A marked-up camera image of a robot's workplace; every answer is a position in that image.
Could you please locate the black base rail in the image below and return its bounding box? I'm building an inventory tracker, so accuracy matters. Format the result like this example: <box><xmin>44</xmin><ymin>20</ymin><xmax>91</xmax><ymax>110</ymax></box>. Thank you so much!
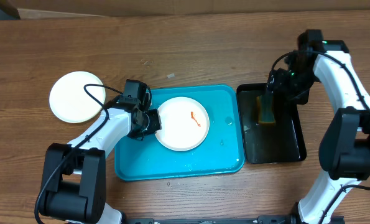
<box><xmin>122</xmin><ymin>215</ymin><xmax>344</xmax><ymax>224</ymax></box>

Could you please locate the white plate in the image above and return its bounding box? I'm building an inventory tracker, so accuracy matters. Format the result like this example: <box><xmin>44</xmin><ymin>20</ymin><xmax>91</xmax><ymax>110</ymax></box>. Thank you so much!
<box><xmin>155</xmin><ymin>96</ymin><xmax>210</xmax><ymax>152</ymax></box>
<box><xmin>49</xmin><ymin>71</ymin><xmax>106</xmax><ymax>123</ymax></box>

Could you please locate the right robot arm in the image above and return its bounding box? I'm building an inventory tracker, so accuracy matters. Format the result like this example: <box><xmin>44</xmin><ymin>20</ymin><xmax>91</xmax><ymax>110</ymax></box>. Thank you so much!
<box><xmin>266</xmin><ymin>29</ymin><xmax>370</xmax><ymax>223</ymax></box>

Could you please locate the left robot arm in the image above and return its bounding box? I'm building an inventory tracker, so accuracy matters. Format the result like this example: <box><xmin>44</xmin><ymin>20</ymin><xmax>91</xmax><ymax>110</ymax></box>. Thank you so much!
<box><xmin>34</xmin><ymin>80</ymin><xmax>161</xmax><ymax>223</ymax></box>

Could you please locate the black water tray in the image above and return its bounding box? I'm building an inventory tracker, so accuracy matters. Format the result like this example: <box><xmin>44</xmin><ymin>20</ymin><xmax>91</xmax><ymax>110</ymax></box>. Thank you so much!
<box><xmin>236</xmin><ymin>83</ymin><xmax>307</xmax><ymax>164</ymax></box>

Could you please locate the yellow green sponge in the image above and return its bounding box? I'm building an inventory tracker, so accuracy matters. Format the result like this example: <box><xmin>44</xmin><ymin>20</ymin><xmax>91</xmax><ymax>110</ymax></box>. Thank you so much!
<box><xmin>256</xmin><ymin>94</ymin><xmax>275</xmax><ymax>124</ymax></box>

